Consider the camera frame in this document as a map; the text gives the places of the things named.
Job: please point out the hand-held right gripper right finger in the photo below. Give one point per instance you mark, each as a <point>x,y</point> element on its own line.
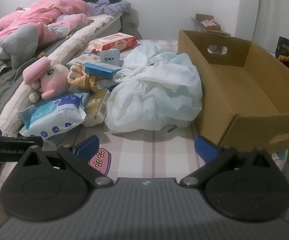
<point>204,150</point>

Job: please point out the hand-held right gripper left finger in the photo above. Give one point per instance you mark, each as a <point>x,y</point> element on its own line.
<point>88,148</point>

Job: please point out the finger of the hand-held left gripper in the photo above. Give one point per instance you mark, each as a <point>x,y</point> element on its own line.
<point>22,139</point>

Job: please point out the gold tissue pack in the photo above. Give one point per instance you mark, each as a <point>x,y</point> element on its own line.
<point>95,107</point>

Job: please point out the blue white tissue pack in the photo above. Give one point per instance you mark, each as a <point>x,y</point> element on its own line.
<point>57,112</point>

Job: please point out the large brown cardboard box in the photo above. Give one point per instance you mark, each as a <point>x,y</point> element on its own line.
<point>234,92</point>

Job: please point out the pink plush toy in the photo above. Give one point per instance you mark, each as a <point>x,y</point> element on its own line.
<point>55,80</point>

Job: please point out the orange striped sock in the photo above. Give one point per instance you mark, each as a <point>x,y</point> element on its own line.
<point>84,78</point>

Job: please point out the pink plaid bed sheet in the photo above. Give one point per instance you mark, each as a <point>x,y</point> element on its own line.
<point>139,150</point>

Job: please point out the white plastic bag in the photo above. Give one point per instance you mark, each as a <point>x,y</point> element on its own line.
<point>154,92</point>

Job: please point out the blue carton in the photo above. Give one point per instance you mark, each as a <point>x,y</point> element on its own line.
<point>99,70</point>

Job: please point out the grey pillow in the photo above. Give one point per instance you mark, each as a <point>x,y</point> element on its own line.
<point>19,42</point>

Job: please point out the white fringed blanket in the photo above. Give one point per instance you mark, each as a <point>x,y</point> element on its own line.
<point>72,40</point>

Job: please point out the red wet wipes pack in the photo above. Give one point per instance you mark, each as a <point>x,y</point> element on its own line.
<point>114,41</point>

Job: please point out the small open cardboard box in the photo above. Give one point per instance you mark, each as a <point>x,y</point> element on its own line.
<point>209,28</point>

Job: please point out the pink packet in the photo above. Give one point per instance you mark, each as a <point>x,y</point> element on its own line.
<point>207,22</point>

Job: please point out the pink quilt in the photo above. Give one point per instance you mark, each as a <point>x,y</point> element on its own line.
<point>39,12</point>

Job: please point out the small black box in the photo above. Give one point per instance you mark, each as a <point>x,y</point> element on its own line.
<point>287,47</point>

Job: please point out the grey bedside cabinet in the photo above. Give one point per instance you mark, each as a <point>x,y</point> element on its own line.
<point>130,22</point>

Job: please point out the purple clothes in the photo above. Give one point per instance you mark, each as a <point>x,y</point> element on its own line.
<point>109,6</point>

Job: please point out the white curtain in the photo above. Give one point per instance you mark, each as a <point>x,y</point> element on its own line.
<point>279,10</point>

